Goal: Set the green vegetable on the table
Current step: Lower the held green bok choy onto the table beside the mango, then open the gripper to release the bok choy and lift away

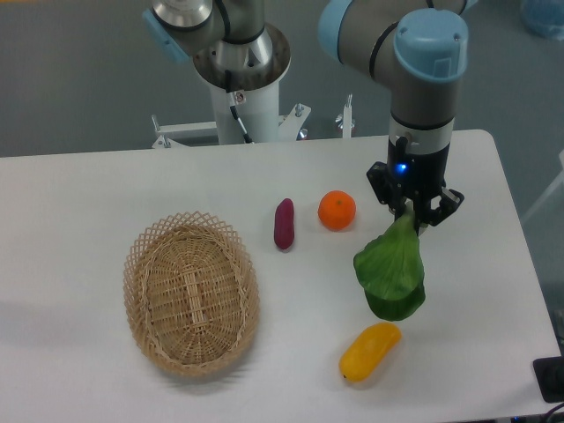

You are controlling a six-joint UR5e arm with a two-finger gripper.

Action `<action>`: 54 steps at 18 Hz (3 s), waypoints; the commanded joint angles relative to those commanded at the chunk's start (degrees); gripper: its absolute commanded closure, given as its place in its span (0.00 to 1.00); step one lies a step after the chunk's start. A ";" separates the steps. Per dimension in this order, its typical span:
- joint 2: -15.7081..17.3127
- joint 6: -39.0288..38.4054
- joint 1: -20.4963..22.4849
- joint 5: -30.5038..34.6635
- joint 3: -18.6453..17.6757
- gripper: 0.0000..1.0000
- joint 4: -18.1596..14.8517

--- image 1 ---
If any green leafy vegetable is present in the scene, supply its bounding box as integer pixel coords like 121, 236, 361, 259
353, 212, 426, 322

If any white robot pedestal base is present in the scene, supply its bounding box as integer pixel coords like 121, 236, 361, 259
151, 24, 357, 150

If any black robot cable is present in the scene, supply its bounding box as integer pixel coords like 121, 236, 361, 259
212, 0, 256, 145

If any woven wicker basket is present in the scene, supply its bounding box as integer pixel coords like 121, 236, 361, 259
123, 211, 260, 377

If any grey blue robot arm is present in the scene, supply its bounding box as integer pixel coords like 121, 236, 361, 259
143, 1, 469, 229

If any blue bag in corner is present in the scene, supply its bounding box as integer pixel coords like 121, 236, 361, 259
520, 0, 563, 41

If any yellow mango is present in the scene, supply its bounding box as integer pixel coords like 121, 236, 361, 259
338, 322, 403, 382

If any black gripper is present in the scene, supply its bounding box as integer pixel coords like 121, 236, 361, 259
367, 126, 464, 234

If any purple sweet potato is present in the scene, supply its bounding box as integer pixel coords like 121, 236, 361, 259
273, 198, 294, 250

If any black device at edge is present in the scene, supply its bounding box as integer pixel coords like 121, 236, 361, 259
532, 356, 563, 404

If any orange fruit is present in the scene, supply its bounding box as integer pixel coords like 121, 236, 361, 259
317, 190, 356, 231

